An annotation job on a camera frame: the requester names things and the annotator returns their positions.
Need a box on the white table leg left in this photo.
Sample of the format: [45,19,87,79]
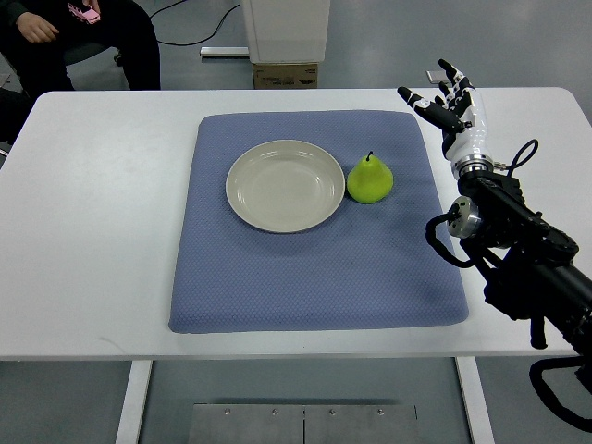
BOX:
[115,360,153,444]

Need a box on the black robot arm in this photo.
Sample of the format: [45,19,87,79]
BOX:
[425,140,591,432]

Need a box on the blue quilted mat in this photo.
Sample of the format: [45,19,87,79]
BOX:
[168,110,469,334]

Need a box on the white table leg right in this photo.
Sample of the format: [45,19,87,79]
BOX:
[454,356,495,444]

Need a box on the pink phone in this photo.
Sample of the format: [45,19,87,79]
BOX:
[68,3,101,25]

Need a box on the silver floor socket plate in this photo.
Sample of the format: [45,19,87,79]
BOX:
[425,69,450,84]

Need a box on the silver metal base rail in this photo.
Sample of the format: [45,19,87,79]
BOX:
[200,46,250,58]

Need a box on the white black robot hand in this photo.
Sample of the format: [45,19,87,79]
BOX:
[397,59,493,170]

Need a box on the beige round plate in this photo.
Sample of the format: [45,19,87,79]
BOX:
[226,140,345,233]

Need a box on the seated person in black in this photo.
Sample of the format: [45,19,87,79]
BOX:
[1,1,161,98]

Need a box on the white table leg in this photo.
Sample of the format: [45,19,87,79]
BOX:
[454,356,495,444]
[115,360,153,444]

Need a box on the grey metal floor plate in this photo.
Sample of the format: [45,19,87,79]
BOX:
[188,403,422,443]

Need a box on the brown cardboard box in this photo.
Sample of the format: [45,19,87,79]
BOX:
[252,63,318,90]

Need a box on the black floor cable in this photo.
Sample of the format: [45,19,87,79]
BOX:
[137,0,244,47]

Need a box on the green pear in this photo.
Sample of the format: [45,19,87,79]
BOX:
[346,151,394,204]

